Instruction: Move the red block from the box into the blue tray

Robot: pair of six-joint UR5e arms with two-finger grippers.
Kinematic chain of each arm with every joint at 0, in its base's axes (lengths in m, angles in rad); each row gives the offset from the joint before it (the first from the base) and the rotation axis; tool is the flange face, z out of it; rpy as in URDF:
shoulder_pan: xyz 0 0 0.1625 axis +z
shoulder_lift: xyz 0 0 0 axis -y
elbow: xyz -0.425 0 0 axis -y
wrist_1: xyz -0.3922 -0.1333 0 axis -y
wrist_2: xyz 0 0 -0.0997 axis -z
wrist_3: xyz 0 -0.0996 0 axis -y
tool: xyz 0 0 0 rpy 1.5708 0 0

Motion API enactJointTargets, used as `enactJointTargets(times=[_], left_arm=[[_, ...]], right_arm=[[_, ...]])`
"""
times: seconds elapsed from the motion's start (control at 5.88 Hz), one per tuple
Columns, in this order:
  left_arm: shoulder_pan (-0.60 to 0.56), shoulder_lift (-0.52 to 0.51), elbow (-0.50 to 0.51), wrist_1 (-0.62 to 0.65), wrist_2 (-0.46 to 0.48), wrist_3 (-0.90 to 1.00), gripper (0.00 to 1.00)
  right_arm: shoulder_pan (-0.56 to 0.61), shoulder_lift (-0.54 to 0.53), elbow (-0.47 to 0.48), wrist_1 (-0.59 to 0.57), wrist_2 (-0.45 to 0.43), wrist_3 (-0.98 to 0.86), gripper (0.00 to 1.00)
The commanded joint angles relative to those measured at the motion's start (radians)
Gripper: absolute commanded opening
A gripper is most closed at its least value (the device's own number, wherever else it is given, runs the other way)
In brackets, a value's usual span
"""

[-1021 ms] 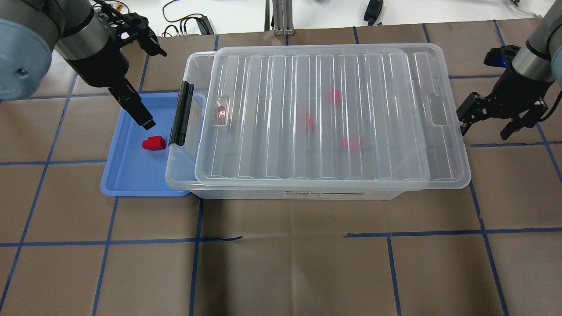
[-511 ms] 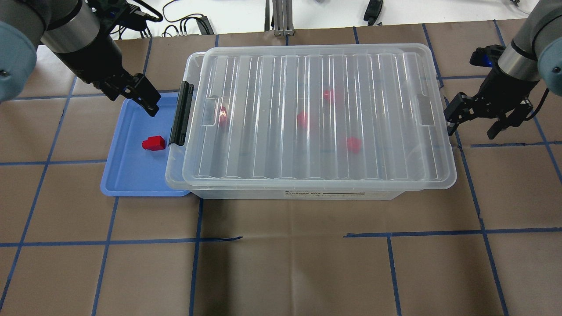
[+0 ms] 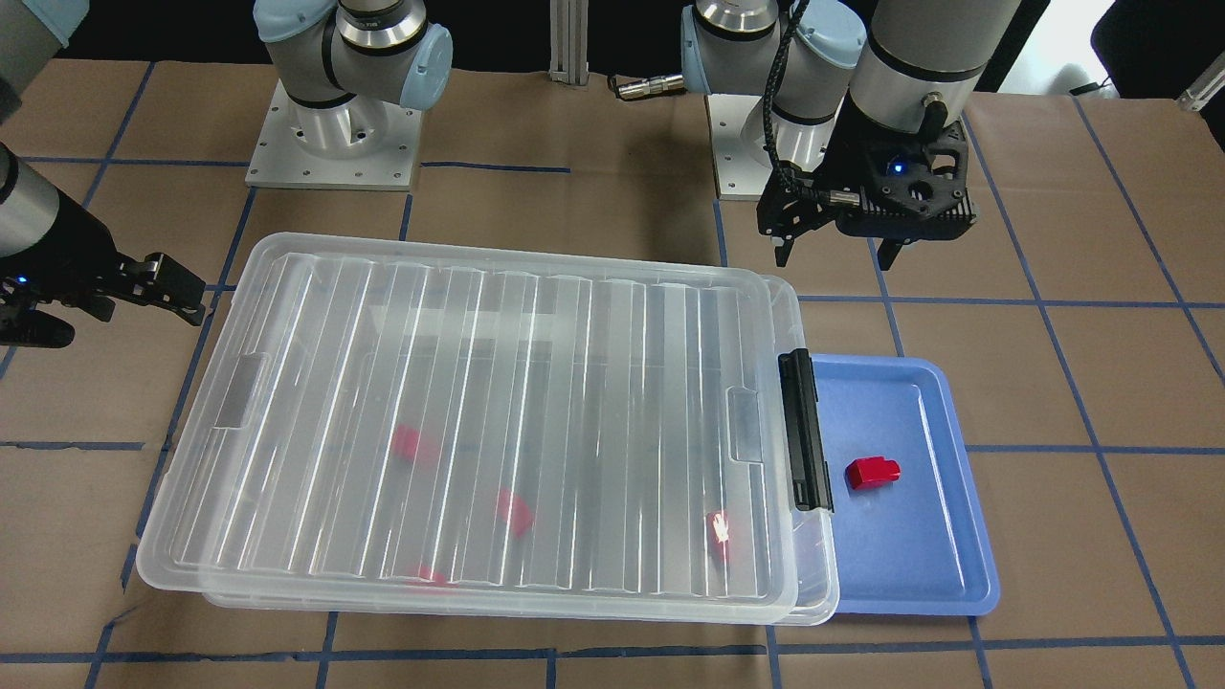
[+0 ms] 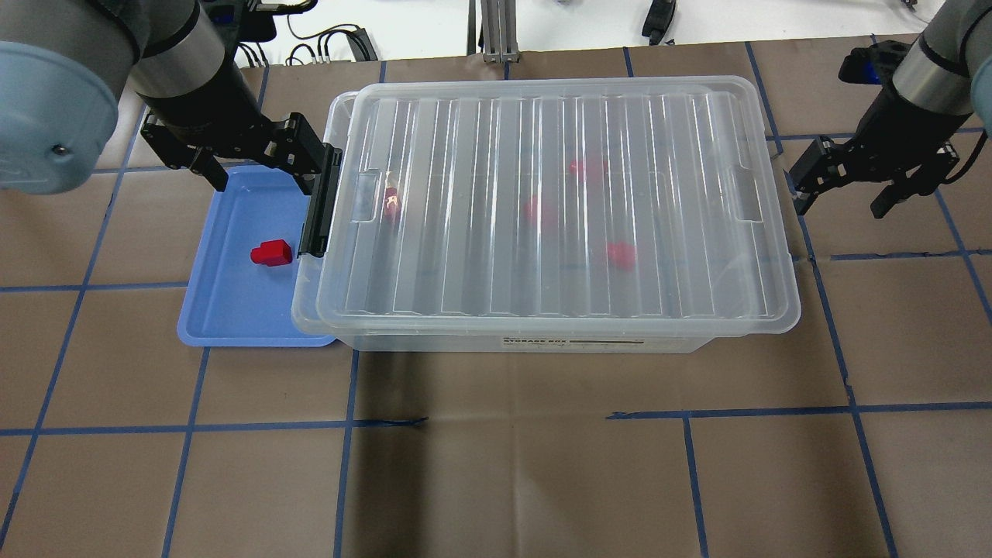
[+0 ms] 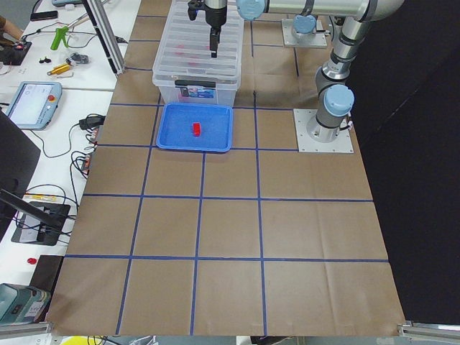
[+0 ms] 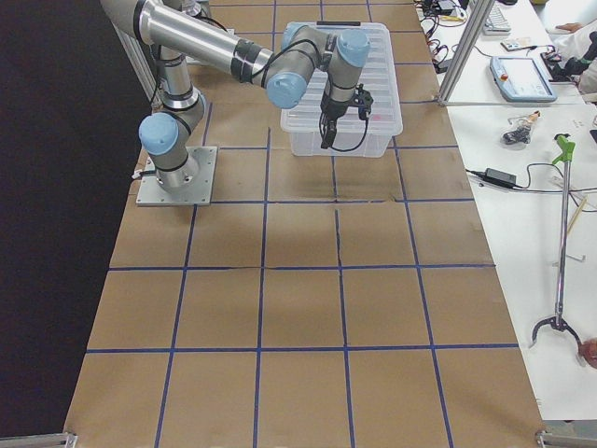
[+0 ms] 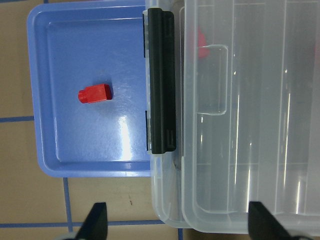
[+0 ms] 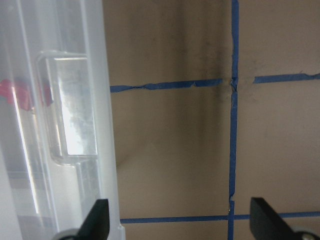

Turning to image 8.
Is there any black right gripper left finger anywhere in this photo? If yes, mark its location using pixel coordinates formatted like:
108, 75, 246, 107
75, 199, 110, 240

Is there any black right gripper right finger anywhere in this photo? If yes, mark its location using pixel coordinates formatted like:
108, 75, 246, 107
250, 197, 302, 240

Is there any clear plastic box lid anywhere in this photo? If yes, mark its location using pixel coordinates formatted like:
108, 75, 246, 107
0, 0, 126, 240

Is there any red block far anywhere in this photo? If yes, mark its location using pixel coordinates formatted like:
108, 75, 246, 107
0, 79, 54, 112

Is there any brown paper table cover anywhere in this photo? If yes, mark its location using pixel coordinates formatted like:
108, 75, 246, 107
103, 0, 320, 240

